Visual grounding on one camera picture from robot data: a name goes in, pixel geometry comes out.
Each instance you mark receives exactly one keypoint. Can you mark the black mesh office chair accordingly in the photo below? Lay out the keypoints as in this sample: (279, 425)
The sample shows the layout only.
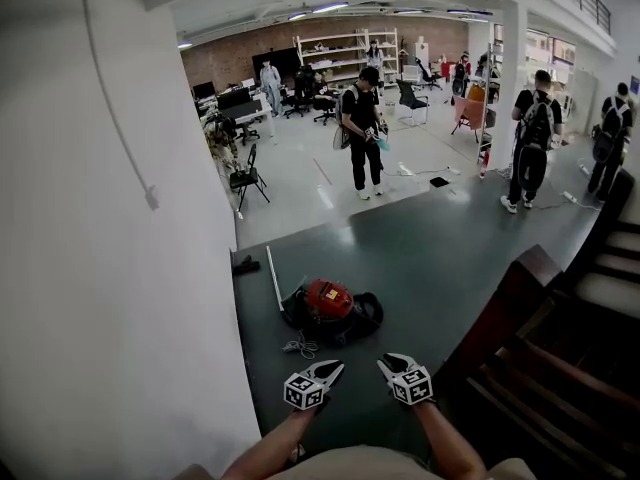
(412, 98)

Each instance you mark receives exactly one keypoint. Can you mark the white metal rack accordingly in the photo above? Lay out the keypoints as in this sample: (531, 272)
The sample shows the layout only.
(487, 103)

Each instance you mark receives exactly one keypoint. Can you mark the red and black vacuum cleaner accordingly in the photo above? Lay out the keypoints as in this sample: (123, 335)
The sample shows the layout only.
(327, 300)

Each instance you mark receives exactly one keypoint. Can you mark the person's right forearm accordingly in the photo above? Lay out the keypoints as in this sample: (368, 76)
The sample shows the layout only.
(450, 443)

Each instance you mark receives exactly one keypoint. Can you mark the person's left forearm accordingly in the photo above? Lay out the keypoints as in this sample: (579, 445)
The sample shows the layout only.
(270, 448)

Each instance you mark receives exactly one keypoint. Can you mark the dark wooden staircase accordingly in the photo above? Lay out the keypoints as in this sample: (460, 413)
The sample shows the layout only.
(560, 343)

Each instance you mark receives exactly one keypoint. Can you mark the black computer monitor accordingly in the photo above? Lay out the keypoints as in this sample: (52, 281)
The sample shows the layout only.
(234, 99)

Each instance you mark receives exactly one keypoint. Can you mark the white power strip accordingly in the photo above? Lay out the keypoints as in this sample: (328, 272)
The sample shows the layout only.
(405, 169)
(570, 197)

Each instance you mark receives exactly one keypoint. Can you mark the red fire extinguisher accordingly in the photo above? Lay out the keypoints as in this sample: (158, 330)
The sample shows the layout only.
(484, 163)

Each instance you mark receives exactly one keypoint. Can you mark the small black floor object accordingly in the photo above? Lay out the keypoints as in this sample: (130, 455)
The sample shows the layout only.
(246, 264)

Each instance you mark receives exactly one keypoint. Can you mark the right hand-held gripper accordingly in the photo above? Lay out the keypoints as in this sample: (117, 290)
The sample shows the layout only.
(411, 387)

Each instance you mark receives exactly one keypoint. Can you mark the black backpack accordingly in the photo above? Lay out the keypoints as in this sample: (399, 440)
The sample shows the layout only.
(536, 123)

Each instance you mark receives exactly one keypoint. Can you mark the white vacuum wand tube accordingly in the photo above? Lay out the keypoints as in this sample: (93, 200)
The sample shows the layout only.
(275, 283)

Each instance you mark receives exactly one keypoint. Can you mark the white storage shelf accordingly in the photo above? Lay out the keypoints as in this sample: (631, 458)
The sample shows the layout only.
(345, 50)

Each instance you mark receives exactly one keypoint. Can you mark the white office desk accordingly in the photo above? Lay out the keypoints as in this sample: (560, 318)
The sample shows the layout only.
(255, 110)

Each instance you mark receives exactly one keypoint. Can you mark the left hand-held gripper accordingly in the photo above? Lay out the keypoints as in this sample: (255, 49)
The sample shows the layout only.
(304, 392)

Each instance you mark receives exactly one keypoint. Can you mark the orange chair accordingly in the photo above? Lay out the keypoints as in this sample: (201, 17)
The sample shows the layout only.
(467, 110)

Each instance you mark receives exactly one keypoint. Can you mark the black floor mat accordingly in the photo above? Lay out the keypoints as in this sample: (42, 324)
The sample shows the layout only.
(439, 182)

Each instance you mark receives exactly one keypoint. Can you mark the person's beige clothing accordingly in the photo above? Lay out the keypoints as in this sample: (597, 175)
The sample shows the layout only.
(360, 465)

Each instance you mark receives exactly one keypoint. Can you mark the black folding chair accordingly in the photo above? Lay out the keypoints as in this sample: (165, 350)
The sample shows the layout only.
(247, 175)

